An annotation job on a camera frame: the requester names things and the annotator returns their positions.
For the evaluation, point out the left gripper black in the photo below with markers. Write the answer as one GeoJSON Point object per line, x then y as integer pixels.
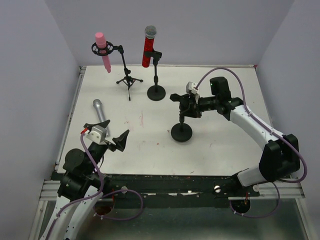
{"type": "Point", "coordinates": [108, 142]}

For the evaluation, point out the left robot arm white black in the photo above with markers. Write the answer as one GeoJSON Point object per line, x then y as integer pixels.
{"type": "Point", "coordinates": [82, 184]}

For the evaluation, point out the black tripod shock mount stand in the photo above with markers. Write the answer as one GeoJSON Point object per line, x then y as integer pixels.
{"type": "Point", "coordinates": [127, 79]}

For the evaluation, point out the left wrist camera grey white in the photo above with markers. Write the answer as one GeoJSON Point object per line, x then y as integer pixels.
{"type": "Point", "coordinates": [97, 135]}

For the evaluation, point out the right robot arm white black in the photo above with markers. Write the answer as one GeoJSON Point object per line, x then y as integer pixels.
{"type": "Point", "coordinates": [278, 157]}

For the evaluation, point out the red glitter microphone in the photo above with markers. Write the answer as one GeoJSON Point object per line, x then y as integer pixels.
{"type": "Point", "coordinates": [150, 33]}

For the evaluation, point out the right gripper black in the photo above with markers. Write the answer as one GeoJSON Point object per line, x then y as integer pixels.
{"type": "Point", "coordinates": [184, 105]}

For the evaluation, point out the silver microphone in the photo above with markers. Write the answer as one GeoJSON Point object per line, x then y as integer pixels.
{"type": "Point", "coordinates": [99, 108]}

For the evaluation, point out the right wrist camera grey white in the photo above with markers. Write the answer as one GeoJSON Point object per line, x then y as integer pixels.
{"type": "Point", "coordinates": [192, 90]}

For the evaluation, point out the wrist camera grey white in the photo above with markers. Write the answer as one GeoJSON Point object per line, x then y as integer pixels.
{"type": "Point", "coordinates": [97, 135]}
{"type": "Point", "coordinates": [192, 90]}

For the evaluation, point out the pink microphone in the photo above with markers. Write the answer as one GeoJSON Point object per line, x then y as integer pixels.
{"type": "Point", "coordinates": [101, 43]}

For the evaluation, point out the black round base stand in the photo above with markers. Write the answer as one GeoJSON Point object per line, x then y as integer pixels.
{"type": "Point", "coordinates": [180, 132]}
{"type": "Point", "coordinates": [155, 92]}

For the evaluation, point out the black mounting base plate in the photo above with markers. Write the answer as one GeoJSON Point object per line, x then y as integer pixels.
{"type": "Point", "coordinates": [173, 191]}

